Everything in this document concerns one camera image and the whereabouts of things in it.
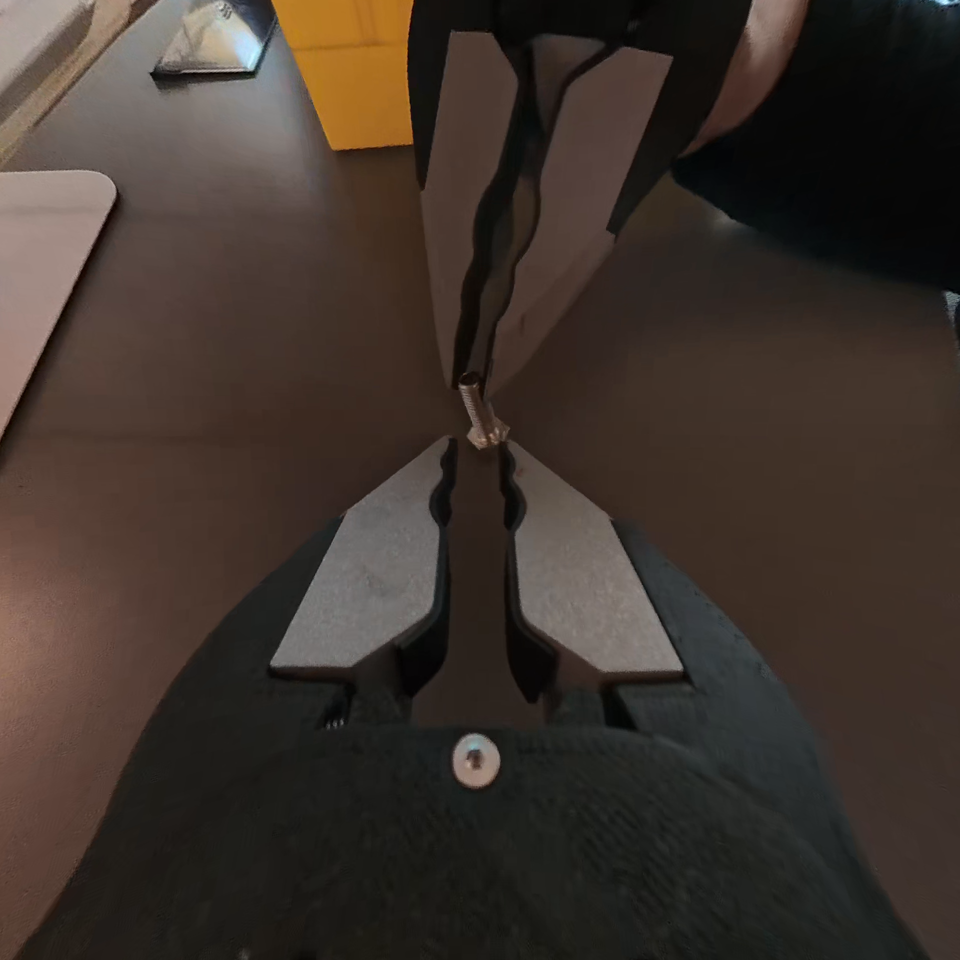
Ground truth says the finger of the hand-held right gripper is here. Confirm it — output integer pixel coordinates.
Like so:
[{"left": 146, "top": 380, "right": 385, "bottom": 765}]
[
  {"left": 417, "top": 30, "right": 520, "bottom": 389},
  {"left": 482, "top": 33, "right": 675, "bottom": 396}
]

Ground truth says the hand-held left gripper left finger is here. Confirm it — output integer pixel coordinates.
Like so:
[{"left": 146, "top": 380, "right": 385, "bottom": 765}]
[{"left": 268, "top": 437, "right": 459, "bottom": 699}]

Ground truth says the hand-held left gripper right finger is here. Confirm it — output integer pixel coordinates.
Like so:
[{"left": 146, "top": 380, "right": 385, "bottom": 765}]
[{"left": 498, "top": 441, "right": 687, "bottom": 704}]

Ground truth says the yellow storage bin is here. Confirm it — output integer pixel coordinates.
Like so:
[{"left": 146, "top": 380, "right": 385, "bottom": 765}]
[{"left": 270, "top": 0, "right": 417, "bottom": 153}]

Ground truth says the person's right forearm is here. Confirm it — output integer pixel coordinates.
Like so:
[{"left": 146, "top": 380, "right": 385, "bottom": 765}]
[{"left": 669, "top": 0, "right": 960, "bottom": 294}]

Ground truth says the shiny printed packet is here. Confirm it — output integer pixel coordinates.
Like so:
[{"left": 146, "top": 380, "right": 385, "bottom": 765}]
[{"left": 150, "top": 0, "right": 279, "bottom": 80}]

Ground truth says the steel hex bolt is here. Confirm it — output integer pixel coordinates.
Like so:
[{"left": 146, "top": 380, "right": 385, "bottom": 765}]
[{"left": 457, "top": 371, "right": 513, "bottom": 451}]

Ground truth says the person's right hand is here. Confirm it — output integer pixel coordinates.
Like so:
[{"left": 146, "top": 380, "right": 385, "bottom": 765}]
[{"left": 675, "top": 0, "right": 810, "bottom": 160}]

